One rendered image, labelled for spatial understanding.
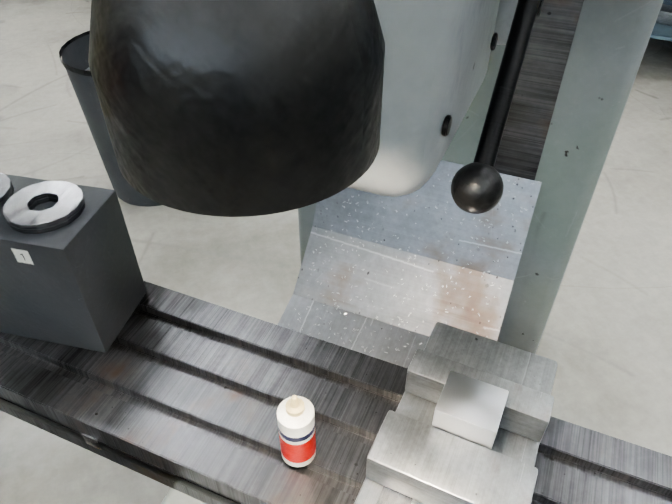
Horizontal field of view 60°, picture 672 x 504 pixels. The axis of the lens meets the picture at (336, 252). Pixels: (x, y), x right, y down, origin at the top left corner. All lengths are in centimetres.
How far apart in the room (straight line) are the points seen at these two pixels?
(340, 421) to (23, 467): 133
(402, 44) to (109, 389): 64
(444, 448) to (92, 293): 46
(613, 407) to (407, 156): 173
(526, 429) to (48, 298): 58
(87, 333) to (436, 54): 63
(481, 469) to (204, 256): 186
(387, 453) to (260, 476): 18
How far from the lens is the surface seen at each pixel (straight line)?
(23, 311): 86
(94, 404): 80
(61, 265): 75
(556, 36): 77
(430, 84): 31
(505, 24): 48
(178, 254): 236
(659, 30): 410
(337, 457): 71
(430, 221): 88
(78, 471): 186
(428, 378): 64
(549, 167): 84
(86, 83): 238
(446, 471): 58
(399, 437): 60
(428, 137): 33
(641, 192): 294
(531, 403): 64
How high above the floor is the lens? 152
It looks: 42 degrees down
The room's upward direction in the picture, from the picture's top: straight up
